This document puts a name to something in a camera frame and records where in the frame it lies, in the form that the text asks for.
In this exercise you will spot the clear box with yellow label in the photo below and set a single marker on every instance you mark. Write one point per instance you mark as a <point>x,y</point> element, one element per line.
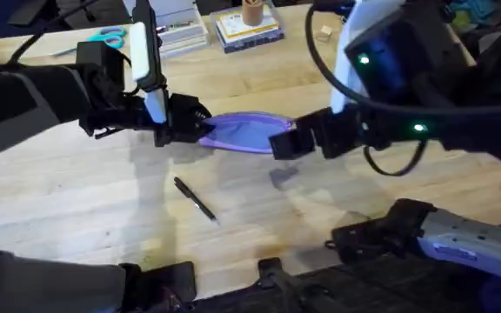
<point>250,35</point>

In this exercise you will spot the brown cardboard cup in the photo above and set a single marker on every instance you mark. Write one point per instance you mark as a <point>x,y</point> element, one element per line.
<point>252,12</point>

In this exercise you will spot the small wooden block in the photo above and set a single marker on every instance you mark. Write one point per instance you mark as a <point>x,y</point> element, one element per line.
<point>326,31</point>

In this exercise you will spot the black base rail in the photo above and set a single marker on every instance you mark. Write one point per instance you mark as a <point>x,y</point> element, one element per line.
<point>363,287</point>

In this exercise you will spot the left upright wrist plate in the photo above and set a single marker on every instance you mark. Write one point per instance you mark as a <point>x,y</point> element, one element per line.
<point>146,52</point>

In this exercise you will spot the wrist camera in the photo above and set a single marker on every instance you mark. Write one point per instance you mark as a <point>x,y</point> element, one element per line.
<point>100,61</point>
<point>389,61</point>

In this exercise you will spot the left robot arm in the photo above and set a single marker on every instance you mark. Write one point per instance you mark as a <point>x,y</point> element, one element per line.
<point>15,108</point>

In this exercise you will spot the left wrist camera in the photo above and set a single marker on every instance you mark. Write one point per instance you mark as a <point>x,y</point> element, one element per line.
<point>100,61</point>

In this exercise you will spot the teal and yellow heap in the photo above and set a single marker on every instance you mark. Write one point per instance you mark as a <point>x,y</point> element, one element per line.
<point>472,13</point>

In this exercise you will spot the black pen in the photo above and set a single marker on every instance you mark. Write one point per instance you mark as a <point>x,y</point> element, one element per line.
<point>194,197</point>

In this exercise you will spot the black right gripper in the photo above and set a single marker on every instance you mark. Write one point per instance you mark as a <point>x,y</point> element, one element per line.
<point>346,128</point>

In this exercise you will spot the purple and grey zip bag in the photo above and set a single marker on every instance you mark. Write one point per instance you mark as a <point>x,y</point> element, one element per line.
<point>246,132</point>

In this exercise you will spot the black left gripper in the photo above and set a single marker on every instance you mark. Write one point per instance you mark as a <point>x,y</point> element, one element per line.
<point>181,121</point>

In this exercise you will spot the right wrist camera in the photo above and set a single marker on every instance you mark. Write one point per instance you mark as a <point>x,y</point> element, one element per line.
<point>389,61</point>

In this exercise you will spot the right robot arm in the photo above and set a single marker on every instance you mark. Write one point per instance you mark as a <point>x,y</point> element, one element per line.
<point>472,243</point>

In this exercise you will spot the stack of white grey boxes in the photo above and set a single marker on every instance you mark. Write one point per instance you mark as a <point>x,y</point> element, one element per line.
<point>183,30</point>

